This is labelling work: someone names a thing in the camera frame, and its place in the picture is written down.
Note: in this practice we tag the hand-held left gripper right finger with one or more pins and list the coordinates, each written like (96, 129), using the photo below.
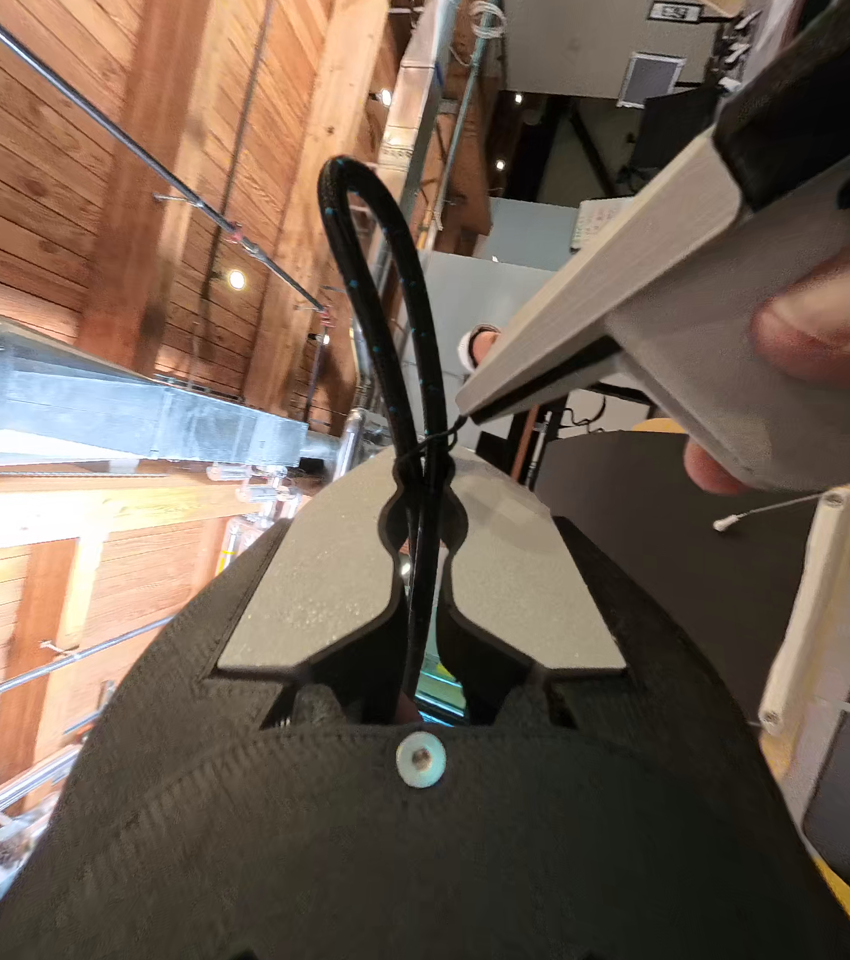
(537, 600)

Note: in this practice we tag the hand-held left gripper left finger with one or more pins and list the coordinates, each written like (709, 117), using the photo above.
(305, 600)

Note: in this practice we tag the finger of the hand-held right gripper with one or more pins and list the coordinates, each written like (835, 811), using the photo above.
(650, 270)

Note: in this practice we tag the black twist tie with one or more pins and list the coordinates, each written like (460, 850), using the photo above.
(447, 432)

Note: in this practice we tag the person's right hand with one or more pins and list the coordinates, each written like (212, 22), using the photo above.
(845, 315)

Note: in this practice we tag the black wood-edged board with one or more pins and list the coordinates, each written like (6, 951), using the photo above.
(650, 570)

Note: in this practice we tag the ceiling spot light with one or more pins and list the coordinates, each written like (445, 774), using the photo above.
(235, 279)

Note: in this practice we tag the thin ceiling pipe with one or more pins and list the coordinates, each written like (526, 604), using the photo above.
(125, 146)

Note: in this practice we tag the silver ceiling duct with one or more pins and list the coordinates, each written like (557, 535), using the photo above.
(95, 398)

